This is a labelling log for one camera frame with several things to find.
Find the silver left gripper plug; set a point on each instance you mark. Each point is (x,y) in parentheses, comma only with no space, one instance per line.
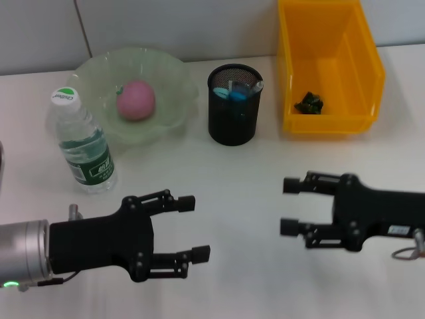
(73,212)

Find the clear plastic ruler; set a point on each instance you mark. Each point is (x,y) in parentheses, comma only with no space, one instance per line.
(230,85)

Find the green plastic wrapper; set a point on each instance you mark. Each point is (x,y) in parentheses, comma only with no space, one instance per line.
(308,103)

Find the yellow plastic bin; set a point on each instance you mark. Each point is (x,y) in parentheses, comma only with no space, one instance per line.
(325,50)

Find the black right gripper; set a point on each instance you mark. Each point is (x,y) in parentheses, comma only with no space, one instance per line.
(375,209)

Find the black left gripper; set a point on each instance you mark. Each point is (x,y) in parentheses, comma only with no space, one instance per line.
(99,242)

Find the green glass fruit plate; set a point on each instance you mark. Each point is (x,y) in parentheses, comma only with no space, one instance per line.
(166,99)

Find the black mesh pen holder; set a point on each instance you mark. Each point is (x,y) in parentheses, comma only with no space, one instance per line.
(232,123)

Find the grey white ballpoint pen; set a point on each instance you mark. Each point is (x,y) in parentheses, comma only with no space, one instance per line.
(256,88)

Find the blue scissors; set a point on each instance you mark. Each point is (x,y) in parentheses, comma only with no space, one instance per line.
(235,96)

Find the pink toy peach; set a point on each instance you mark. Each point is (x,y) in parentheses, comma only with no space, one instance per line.
(136,101)

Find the clear green-label water bottle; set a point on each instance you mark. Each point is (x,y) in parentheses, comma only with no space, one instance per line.
(83,149)

